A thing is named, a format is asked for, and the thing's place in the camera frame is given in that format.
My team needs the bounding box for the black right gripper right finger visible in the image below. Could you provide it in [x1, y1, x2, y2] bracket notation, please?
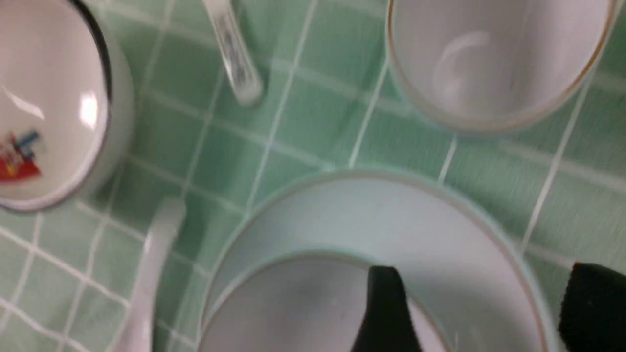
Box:
[558, 262, 626, 352]

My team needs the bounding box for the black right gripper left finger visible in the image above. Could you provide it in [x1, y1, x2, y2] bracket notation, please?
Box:
[351, 265, 423, 352]

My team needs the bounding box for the pale blue ceramic spoon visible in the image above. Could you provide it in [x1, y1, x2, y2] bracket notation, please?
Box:
[111, 198, 186, 352]

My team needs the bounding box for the pale blue ceramic cup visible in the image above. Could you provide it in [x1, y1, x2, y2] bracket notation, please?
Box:
[385, 0, 622, 136]

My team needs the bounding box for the pale blue ceramic bowl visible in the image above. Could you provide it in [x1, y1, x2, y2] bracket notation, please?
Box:
[198, 255, 450, 352]

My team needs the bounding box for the pale blue ceramic plate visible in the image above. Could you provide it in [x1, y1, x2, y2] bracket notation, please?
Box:
[197, 170, 560, 352]

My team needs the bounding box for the green checked tablecloth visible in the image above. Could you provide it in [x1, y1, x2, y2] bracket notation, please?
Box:
[0, 0, 626, 352]

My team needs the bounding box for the white spoon with print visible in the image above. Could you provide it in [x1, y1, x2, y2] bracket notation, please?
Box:
[203, 0, 264, 106]

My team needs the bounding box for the white bowl black rim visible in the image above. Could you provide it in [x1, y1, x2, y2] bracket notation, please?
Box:
[0, 0, 135, 213]

